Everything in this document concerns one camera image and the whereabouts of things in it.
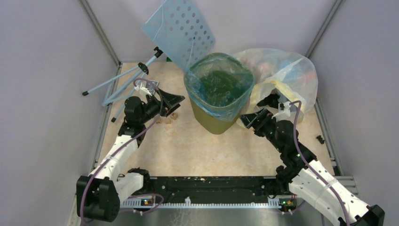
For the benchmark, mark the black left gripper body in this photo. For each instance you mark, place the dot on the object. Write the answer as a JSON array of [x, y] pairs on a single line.
[[154, 107]]

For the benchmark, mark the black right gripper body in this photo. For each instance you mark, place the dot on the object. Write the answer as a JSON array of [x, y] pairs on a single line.
[[267, 129]]

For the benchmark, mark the aluminium frame rail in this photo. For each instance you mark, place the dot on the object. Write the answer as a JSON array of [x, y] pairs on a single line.
[[105, 189]]

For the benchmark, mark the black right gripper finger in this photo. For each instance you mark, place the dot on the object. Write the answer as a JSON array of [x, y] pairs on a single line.
[[252, 120], [263, 114]]

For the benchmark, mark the large translucent yellow plastic bag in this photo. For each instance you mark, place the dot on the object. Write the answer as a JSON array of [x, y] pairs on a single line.
[[289, 75]]

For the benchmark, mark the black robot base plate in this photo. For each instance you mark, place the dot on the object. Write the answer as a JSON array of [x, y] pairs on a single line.
[[223, 189]]

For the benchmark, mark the light blue music stand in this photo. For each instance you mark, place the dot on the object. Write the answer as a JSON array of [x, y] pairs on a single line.
[[179, 32]]

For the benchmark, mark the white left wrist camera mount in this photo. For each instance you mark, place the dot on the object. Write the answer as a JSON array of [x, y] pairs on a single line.
[[143, 91]]

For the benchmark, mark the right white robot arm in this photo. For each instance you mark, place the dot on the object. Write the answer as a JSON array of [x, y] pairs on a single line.
[[304, 175]]

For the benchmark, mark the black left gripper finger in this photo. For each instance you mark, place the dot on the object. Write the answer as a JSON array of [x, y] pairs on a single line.
[[171, 100], [172, 109]]

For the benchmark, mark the wooden letter cube M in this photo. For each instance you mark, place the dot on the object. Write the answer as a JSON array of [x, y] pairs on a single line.
[[174, 116]]

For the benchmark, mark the olive green plastic trash bin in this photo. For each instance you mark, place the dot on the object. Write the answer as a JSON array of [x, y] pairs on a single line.
[[210, 123]]

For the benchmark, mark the small black clip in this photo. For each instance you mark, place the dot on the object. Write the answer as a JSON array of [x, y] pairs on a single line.
[[320, 139]]

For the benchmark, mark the white toothed cable duct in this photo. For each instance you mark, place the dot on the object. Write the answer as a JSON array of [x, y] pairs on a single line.
[[138, 203]]

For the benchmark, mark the blue plastic trash bag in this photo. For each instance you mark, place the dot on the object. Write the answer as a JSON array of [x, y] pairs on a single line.
[[220, 85]]

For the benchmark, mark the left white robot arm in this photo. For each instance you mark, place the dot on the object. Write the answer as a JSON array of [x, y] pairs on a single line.
[[130, 135]]

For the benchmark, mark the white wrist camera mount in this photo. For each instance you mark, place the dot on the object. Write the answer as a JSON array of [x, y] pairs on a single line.
[[284, 111], [143, 91]]

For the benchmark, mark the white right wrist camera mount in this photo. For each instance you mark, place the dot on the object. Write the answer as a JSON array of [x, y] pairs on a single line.
[[284, 111]]

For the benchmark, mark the blue playing card deck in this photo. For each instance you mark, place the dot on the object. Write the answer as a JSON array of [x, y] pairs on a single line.
[[152, 85]]

